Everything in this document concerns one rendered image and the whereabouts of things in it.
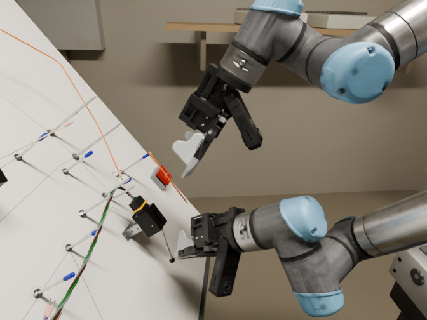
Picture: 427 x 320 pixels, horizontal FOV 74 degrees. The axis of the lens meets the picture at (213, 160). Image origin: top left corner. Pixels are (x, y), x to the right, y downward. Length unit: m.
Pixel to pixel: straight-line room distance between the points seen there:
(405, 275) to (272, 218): 0.40
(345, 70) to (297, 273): 0.31
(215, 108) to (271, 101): 1.92
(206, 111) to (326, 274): 0.34
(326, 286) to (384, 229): 0.13
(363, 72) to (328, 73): 0.04
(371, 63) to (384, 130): 2.62
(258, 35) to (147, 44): 1.78
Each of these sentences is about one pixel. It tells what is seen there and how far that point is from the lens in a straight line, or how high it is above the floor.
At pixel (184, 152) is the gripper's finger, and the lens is 0.54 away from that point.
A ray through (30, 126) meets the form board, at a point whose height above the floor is 1.35.
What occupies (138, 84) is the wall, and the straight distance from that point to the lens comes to 2.30.
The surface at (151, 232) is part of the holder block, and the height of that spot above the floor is 1.13.
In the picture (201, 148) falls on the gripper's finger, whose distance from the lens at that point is 0.52.
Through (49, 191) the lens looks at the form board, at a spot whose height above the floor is 1.25.
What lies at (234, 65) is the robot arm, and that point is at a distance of 0.50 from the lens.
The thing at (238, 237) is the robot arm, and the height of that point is 1.21.
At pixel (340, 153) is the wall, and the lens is 2.90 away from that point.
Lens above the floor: 1.57
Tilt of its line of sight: 28 degrees down
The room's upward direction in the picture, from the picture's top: 2 degrees clockwise
